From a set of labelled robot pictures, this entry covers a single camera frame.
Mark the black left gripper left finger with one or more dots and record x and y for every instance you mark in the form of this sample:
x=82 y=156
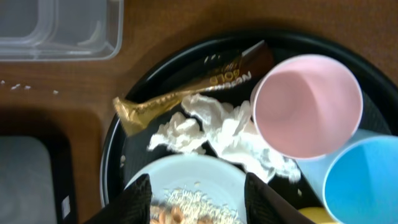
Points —
x=131 y=207

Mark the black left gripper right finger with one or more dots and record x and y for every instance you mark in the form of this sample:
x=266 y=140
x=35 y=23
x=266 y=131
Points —
x=265 y=205

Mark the white tissue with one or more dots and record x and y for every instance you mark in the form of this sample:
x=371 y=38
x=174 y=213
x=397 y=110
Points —
x=230 y=133

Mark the light blue plastic cup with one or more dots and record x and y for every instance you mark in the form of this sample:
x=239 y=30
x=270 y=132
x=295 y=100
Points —
x=358 y=182

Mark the pink plastic cup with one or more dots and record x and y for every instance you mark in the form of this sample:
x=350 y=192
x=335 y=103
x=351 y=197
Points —
x=307 y=106

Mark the gold coffee sachet wrapper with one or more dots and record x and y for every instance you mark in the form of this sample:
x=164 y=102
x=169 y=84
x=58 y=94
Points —
x=252 y=63

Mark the clear plastic waste container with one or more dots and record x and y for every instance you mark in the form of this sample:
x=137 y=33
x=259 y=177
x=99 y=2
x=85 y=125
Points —
x=61 y=30

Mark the grey plate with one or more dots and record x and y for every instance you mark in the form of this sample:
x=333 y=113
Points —
x=221 y=181

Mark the yellow plastic bowl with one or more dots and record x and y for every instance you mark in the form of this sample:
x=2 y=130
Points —
x=318 y=215

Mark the round black serving tray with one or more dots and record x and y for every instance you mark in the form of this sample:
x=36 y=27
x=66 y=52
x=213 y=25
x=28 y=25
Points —
x=124 y=156

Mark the black rectangular bin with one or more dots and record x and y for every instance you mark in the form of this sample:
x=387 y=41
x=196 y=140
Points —
x=37 y=184

